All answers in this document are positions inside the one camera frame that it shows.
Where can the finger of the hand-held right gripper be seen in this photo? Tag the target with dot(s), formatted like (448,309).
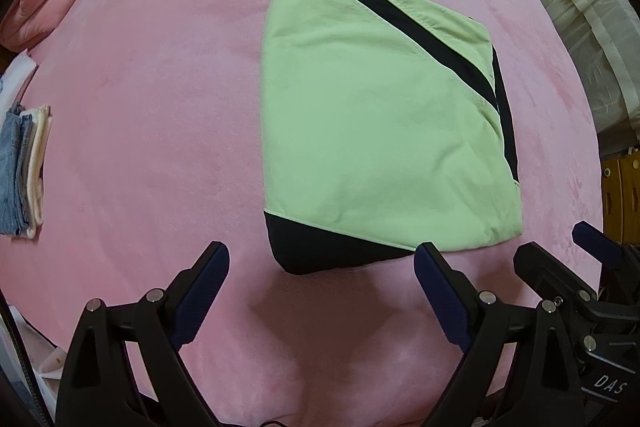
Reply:
(545,272)
(595,242)

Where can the folded blue jeans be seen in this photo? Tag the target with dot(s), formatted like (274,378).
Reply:
(12,167)

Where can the green and black hooded jacket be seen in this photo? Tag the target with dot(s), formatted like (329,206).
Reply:
(375,132)

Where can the white cartoon printed sheet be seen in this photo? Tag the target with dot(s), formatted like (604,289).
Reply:
(45,367)

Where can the white printed pillow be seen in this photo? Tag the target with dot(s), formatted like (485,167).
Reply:
(17,72)

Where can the pink bed blanket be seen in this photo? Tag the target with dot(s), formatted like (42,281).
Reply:
(150,57)

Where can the yellow wooden drawer cabinet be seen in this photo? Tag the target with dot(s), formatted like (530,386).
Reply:
(622,192)

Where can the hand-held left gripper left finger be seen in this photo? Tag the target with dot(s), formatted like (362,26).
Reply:
(200,292)

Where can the folded cream cloth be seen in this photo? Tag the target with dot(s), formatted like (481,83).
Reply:
(36,157)

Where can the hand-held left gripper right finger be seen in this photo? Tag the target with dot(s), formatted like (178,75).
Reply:
(440,292)

